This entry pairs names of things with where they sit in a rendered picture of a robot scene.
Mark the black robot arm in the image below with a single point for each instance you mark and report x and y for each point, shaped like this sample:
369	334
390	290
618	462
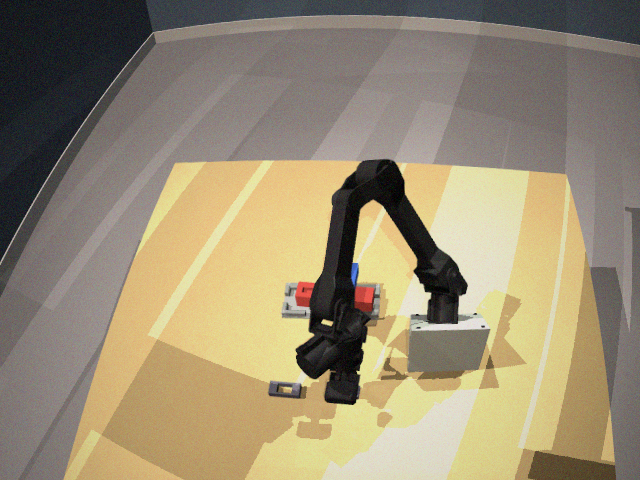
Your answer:
333	295

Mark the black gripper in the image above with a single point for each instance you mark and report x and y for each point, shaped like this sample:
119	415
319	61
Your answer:
343	384

